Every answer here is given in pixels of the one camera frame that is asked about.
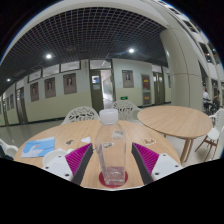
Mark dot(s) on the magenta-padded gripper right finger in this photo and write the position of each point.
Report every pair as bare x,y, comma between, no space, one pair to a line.
163,166

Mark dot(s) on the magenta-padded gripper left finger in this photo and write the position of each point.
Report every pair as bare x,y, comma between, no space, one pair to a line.
61,166

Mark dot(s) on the clear plastic bottle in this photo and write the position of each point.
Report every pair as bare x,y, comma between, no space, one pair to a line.
111,156

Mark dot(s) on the small clear plastic wrapper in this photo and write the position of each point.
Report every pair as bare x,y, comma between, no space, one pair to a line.
150,141

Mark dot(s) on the blue and white paper booklet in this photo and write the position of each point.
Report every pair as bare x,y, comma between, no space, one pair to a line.
38,147

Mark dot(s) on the crumpled white tissue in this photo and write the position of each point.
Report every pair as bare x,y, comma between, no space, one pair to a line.
86,140

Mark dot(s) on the round wooden side table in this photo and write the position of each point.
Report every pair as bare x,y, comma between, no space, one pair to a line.
173,120

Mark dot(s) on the white plastic armchair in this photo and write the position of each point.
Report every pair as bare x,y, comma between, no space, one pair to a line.
9,150

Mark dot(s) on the white perforated plastic chair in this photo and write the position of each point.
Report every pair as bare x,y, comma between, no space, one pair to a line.
80,114
126,108

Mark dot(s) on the small grey packet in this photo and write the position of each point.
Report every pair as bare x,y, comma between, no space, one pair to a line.
117,134

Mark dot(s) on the white chair with wooden legs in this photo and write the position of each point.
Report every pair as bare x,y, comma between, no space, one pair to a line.
215,131

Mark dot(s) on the green exit sign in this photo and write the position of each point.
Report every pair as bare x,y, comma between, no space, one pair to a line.
124,98

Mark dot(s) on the dark green door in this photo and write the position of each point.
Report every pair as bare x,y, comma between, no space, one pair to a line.
96,95

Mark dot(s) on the person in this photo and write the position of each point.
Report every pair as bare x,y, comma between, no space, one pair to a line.
206,98

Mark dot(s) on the round ceiling lights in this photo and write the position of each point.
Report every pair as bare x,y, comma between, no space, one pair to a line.
48,56

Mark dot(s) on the framed wall portraits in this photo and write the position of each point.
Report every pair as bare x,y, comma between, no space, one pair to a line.
70,83

